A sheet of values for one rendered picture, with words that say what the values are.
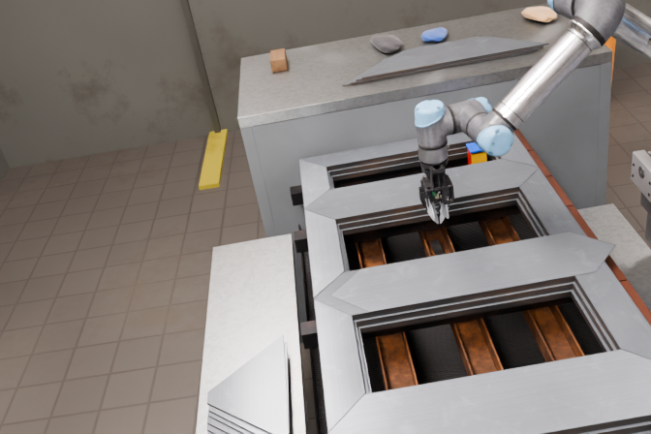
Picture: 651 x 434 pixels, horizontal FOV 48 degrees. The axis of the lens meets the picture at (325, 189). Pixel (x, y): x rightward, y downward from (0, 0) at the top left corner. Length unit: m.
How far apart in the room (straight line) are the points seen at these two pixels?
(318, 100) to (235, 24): 2.23
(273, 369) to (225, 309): 0.35
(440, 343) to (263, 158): 0.91
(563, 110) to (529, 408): 1.39
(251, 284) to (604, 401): 1.07
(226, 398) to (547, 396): 0.74
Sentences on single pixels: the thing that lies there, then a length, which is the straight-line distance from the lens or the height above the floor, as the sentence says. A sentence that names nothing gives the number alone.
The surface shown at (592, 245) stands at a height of 0.87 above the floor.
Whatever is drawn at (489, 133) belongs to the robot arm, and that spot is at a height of 1.25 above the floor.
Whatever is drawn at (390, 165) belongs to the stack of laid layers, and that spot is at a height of 0.83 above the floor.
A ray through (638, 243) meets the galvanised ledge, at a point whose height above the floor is 0.68.
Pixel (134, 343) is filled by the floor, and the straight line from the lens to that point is 3.37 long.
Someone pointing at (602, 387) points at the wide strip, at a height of 0.87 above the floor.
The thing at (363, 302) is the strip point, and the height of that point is 0.87.
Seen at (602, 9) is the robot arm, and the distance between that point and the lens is 1.80.
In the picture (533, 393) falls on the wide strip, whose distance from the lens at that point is 1.62.
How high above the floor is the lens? 2.06
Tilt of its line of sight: 30 degrees down
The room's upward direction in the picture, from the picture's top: 10 degrees counter-clockwise
